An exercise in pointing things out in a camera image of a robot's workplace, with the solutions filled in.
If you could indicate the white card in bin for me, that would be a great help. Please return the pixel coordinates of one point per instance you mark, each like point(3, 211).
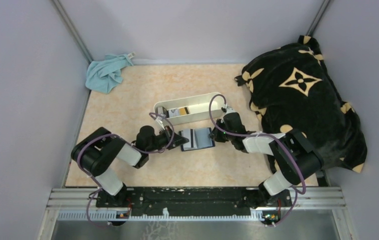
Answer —
point(173, 112)

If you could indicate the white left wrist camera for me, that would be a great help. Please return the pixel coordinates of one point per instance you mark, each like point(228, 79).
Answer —
point(162, 121)

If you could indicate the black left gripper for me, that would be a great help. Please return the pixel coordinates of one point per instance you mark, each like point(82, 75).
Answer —
point(170, 138)

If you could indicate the grey striped credit card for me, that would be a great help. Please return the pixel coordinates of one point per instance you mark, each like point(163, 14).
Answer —
point(190, 135)

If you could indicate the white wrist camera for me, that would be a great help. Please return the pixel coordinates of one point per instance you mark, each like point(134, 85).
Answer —
point(227, 110)
point(162, 121)

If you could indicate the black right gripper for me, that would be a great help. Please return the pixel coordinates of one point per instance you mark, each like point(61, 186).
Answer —
point(219, 133)

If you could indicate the black gold patterned blanket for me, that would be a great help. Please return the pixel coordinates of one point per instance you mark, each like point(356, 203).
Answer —
point(290, 88)

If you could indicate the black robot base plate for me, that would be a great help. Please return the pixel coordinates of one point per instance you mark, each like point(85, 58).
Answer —
point(192, 201)

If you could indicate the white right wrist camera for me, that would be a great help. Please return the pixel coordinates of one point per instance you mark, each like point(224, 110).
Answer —
point(227, 110)

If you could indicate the light blue cloth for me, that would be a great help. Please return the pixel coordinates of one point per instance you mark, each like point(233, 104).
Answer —
point(102, 76)

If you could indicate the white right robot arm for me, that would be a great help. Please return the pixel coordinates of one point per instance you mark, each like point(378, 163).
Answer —
point(296, 157)

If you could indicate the aluminium frame rail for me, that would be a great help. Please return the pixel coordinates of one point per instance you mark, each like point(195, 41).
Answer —
point(80, 204)

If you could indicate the blue leather card holder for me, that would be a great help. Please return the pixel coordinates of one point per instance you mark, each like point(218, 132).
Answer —
point(202, 138)

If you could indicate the white oval plastic bin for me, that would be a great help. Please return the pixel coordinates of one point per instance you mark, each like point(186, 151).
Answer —
point(201, 107)

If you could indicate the gold card in bin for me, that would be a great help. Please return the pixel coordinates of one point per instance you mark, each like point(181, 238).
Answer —
point(183, 111)

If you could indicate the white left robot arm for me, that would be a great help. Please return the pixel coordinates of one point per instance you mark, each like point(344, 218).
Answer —
point(95, 154)

